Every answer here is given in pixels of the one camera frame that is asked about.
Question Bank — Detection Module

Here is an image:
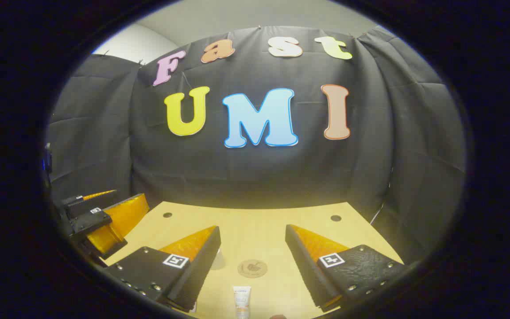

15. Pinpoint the round wooden coaster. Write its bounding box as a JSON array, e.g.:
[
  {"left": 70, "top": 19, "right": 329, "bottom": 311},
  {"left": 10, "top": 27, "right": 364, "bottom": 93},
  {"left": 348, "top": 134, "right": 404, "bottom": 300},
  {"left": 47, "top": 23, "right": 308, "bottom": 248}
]
[{"left": 237, "top": 259, "right": 268, "bottom": 279}]

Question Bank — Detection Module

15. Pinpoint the white toothpaste tube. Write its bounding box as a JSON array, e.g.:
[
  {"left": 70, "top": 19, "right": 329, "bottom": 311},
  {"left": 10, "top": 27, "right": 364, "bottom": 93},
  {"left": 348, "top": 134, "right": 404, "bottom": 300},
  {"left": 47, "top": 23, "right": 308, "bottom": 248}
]
[{"left": 232, "top": 286, "right": 252, "bottom": 319}]

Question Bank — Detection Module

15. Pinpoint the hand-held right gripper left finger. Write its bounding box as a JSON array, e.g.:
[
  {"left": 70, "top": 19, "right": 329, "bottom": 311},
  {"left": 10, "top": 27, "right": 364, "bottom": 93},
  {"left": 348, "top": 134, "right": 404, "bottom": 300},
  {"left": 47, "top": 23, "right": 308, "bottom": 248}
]
[{"left": 104, "top": 225, "right": 222, "bottom": 311}]

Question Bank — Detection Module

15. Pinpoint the thin white cable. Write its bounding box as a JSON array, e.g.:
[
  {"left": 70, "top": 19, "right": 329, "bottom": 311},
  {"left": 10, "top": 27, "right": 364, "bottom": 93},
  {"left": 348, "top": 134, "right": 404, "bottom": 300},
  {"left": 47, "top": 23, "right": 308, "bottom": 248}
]
[{"left": 369, "top": 168, "right": 394, "bottom": 224}]

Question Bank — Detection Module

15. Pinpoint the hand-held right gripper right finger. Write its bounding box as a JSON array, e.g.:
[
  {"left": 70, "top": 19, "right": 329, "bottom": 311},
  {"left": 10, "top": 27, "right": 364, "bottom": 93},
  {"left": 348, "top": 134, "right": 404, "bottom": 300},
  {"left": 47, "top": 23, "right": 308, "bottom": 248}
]
[{"left": 285, "top": 224, "right": 405, "bottom": 312}]

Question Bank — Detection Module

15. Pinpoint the black backdrop cloth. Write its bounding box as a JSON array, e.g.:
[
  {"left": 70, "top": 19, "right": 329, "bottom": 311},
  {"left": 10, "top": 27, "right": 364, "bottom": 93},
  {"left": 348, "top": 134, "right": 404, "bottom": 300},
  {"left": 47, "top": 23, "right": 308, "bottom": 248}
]
[{"left": 45, "top": 26, "right": 467, "bottom": 266}]

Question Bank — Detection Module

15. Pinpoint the light wooden desktop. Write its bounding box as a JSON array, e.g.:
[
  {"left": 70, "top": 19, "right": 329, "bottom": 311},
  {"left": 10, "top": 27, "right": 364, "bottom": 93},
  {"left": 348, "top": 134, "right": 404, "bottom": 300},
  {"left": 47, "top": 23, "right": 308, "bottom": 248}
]
[{"left": 102, "top": 201, "right": 405, "bottom": 319}]

